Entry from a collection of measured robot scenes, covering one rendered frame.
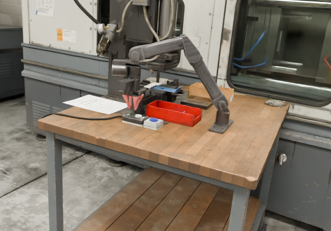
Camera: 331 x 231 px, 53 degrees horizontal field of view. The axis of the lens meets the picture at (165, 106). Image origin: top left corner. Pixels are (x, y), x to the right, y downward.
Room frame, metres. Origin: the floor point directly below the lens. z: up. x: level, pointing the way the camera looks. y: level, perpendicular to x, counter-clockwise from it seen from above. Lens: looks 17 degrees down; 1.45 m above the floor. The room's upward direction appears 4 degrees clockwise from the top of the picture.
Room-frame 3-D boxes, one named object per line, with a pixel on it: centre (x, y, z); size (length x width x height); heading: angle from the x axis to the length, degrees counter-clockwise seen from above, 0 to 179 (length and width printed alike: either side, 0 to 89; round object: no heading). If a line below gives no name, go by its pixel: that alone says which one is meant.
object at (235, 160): (1.72, -0.10, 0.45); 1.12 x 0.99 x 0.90; 156
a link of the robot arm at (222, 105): (1.51, -0.27, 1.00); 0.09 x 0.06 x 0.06; 4
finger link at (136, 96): (1.48, 0.15, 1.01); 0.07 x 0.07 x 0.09; 66
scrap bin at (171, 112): (1.57, -0.04, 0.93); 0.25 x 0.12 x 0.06; 66
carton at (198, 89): (2.00, -0.27, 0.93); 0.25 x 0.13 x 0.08; 66
